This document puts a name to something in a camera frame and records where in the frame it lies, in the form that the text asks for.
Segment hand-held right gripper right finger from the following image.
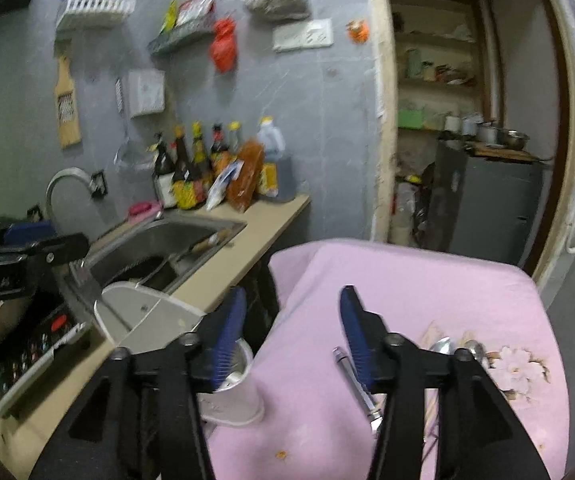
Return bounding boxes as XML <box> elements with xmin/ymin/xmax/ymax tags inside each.
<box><xmin>340</xmin><ymin>285</ymin><xmax>551</xmax><ymax>480</ymax></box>

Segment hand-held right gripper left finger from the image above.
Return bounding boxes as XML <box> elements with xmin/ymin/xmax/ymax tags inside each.
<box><xmin>30</xmin><ymin>286</ymin><xmax>247</xmax><ymax>480</ymax></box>

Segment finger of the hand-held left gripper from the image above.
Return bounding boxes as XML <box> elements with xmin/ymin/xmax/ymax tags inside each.
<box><xmin>0</xmin><ymin>220</ymin><xmax>58</xmax><ymax>250</ymax></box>
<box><xmin>28</xmin><ymin>232</ymin><xmax>91</xmax><ymax>267</ymax></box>

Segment metal faucet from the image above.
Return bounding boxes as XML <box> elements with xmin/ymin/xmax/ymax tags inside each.
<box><xmin>44</xmin><ymin>167</ymin><xmax>107</xmax><ymax>227</ymax></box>

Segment white ribbed cup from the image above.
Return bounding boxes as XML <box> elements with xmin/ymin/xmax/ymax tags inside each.
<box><xmin>196</xmin><ymin>337</ymin><xmax>267</xmax><ymax>427</ymax></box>

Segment pink floral cloth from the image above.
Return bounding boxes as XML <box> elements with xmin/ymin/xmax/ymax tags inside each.
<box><xmin>206</xmin><ymin>238</ymin><xmax>569</xmax><ymax>480</ymax></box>

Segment metal spoon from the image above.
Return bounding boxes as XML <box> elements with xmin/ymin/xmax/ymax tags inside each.
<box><xmin>426</xmin><ymin>336</ymin><xmax>454</xmax><ymax>358</ymax></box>
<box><xmin>464</xmin><ymin>339</ymin><xmax>489</xmax><ymax>367</ymax></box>

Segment induction cooker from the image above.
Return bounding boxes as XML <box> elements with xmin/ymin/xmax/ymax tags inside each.
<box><xmin>0</xmin><ymin>304</ymin><xmax>94</xmax><ymax>417</ymax></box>

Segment pink soap dish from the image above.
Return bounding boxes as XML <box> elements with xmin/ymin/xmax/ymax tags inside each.
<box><xmin>128</xmin><ymin>201</ymin><xmax>164</xmax><ymax>224</ymax></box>

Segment stainless steel sink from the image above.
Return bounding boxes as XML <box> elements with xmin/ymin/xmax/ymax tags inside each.
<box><xmin>84</xmin><ymin>214</ymin><xmax>248</xmax><ymax>295</ymax></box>

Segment dark bottle white label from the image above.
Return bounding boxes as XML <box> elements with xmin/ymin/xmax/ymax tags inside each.
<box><xmin>151</xmin><ymin>132</ymin><xmax>179</xmax><ymax>210</ymax></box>

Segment wooden grater board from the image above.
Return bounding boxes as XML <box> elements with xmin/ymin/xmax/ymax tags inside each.
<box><xmin>54</xmin><ymin>54</ymin><xmax>83</xmax><ymax>150</ymax></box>

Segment dark bottle yellow label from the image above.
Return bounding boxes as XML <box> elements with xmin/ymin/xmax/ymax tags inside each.
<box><xmin>172</xmin><ymin>127</ymin><xmax>207</xmax><ymax>211</ymax></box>

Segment white blue packet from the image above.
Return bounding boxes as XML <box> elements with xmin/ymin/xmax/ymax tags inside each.
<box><xmin>206</xmin><ymin>159</ymin><xmax>244</xmax><ymax>211</ymax></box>

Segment orange packet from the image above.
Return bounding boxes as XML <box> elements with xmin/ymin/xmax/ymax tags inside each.
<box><xmin>226</xmin><ymin>139</ymin><xmax>266</xmax><ymax>214</ymax></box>

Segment slim yellow cap sauce bottle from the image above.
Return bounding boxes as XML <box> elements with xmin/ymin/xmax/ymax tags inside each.
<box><xmin>190</xmin><ymin>120</ymin><xmax>214</xmax><ymax>192</ymax></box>

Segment plastic oil jug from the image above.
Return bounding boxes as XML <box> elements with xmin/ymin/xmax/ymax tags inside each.
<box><xmin>256</xmin><ymin>116</ymin><xmax>294</xmax><ymax>202</ymax></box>

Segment red cap sauce bottle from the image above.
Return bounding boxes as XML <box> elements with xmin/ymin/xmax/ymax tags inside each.
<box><xmin>210</xmin><ymin>123</ymin><xmax>233</xmax><ymax>177</ymax></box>

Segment clear bottle yellow cap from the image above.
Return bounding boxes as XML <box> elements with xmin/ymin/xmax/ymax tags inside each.
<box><xmin>227</xmin><ymin>120</ymin><xmax>244</xmax><ymax>157</ymax></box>

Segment metal bowls on cabinet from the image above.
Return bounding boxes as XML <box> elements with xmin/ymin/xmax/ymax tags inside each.
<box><xmin>441</xmin><ymin>114</ymin><xmax>531</xmax><ymax>152</ymax></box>

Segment yellow green packet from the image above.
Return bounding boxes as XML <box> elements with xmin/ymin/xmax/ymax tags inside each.
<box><xmin>162</xmin><ymin>0</ymin><xmax>179</xmax><ymax>35</ymax></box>

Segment red plastic bag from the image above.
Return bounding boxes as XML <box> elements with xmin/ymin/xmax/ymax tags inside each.
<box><xmin>210</xmin><ymin>17</ymin><xmax>238</xmax><ymax>74</ymax></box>

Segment red white packet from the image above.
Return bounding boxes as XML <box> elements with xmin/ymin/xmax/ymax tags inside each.
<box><xmin>174</xmin><ymin>0</ymin><xmax>216</xmax><ymax>29</ymax></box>

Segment background storage shelf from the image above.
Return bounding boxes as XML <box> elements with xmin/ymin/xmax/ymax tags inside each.
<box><xmin>391</xmin><ymin>0</ymin><xmax>484</xmax><ymax>132</ymax></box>

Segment white power outlet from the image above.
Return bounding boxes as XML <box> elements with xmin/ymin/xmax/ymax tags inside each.
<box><xmin>272</xmin><ymin>18</ymin><xmax>334</xmax><ymax>54</ymax></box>

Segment silver utensil handle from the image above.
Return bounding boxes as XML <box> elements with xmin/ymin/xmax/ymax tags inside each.
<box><xmin>331</xmin><ymin>346</ymin><xmax>384</xmax><ymax>425</ymax></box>

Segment wooden handled knife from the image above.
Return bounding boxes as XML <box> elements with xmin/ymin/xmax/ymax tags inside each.
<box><xmin>174</xmin><ymin>229</ymin><xmax>234</xmax><ymax>262</ymax></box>

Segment white square wall holder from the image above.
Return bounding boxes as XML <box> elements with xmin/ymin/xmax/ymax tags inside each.
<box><xmin>127</xmin><ymin>68</ymin><xmax>167</xmax><ymax>119</ymax></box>

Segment wooden door frame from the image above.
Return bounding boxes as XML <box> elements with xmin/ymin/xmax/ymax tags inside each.
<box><xmin>361</xmin><ymin>0</ymin><xmax>575</xmax><ymax>282</ymax></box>

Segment white wall basket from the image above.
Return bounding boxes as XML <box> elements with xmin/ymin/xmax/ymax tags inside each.
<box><xmin>56</xmin><ymin>0</ymin><xmax>137</xmax><ymax>32</ymax></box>

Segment grey wall shelf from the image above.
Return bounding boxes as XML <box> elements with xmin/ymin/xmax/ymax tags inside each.
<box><xmin>148</xmin><ymin>19</ymin><xmax>217</xmax><ymax>57</ymax></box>

